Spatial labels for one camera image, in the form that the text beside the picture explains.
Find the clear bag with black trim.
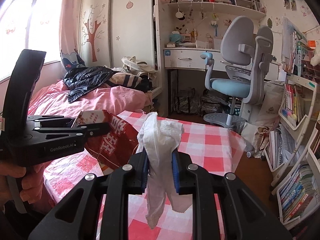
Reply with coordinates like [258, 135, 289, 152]
[175, 89, 198, 114]

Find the pink curtain with whale print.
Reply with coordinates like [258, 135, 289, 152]
[59, 0, 87, 72]

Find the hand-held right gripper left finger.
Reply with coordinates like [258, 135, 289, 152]
[27, 149, 149, 240]

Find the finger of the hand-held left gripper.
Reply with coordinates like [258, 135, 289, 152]
[33, 122, 111, 141]
[27, 115, 78, 129]

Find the teal tissue box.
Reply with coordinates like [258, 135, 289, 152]
[169, 31, 185, 44]

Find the white plastic wrapper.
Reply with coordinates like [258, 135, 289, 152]
[137, 112, 184, 229]

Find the white bookshelf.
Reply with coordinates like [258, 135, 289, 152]
[265, 72, 320, 233]

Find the row of thin magazines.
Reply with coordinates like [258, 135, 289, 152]
[269, 125, 298, 168]

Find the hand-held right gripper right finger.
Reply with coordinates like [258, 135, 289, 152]
[172, 148, 293, 240]

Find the red snack bag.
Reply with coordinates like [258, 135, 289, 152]
[75, 109, 140, 170]

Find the red white checkered tablecloth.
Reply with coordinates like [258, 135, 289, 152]
[44, 111, 247, 240]

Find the stack of colourful books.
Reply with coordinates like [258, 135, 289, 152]
[279, 165, 314, 224]

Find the black puffer jacket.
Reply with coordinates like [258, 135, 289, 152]
[63, 66, 118, 103]

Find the person's left hand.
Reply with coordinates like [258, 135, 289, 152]
[0, 160, 45, 205]

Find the white drawer with metal handle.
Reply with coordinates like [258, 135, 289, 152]
[164, 49, 208, 68]

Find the black plastic bag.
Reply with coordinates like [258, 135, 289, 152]
[200, 90, 230, 114]

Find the beige canvas bag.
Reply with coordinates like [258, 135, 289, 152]
[121, 56, 158, 78]

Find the white desk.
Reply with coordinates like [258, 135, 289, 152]
[162, 46, 280, 80]

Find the pink duvet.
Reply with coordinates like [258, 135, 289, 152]
[27, 79, 152, 120]

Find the window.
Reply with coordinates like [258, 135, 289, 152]
[0, 0, 65, 80]

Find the row of upright red books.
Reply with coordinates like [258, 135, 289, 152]
[285, 84, 304, 123]

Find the beige tote bag leaf print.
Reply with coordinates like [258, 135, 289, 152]
[257, 82, 285, 128]

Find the grey and blue desk chair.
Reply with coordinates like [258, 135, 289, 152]
[203, 16, 274, 128]

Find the striped pillow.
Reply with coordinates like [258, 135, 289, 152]
[109, 71, 150, 90]

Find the white wardrobe with tree print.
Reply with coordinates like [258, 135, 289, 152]
[80, 0, 160, 70]

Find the row of tall books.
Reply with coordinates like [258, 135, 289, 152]
[281, 17, 315, 75]

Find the hanging blue ornament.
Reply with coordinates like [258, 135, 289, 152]
[211, 12, 219, 34]

